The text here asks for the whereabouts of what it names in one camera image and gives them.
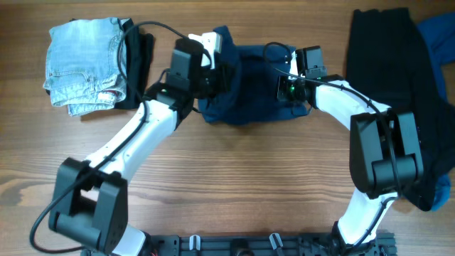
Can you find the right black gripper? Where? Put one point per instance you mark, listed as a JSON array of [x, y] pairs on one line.
[[281, 92]]

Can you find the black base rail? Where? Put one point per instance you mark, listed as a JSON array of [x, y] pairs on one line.
[[309, 244]]

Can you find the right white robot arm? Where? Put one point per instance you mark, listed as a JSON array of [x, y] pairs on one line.
[[385, 158]]

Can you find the navy blue shorts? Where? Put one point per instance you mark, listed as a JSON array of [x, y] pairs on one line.
[[253, 89]]

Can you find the folded light blue jeans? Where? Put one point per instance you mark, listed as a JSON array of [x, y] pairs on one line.
[[84, 63]]

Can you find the black pants pile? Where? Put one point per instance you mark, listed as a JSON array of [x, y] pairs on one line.
[[389, 62]]

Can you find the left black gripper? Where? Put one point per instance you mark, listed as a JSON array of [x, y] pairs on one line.
[[222, 71]]

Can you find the blue garment under pile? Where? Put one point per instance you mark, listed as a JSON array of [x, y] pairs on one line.
[[438, 34]]

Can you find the folded black garment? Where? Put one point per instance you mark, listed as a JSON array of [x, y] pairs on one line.
[[140, 47]]

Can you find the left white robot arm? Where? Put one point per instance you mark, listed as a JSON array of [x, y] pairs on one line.
[[90, 201]]

